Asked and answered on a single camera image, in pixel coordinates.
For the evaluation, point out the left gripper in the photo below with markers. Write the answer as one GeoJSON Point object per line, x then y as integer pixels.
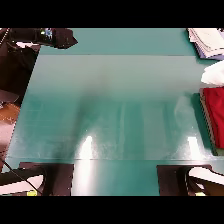
{"type": "Point", "coordinates": [65, 38]}

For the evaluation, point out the white T-shirt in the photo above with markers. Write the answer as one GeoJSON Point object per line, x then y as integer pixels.
{"type": "Point", "coordinates": [215, 74]}

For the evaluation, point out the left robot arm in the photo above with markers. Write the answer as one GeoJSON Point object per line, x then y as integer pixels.
{"type": "Point", "coordinates": [23, 35]}

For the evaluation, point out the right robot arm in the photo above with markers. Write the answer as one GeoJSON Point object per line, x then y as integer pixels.
{"type": "Point", "coordinates": [208, 176]}

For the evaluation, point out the white folded garment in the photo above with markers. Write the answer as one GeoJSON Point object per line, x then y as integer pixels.
{"type": "Point", "coordinates": [208, 38]}

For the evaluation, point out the lavender garment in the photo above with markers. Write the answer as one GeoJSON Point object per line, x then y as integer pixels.
{"type": "Point", "coordinates": [216, 57]}

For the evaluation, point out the red garment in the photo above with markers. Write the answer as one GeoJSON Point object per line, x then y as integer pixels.
{"type": "Point", "coordinates": [216, 113]}

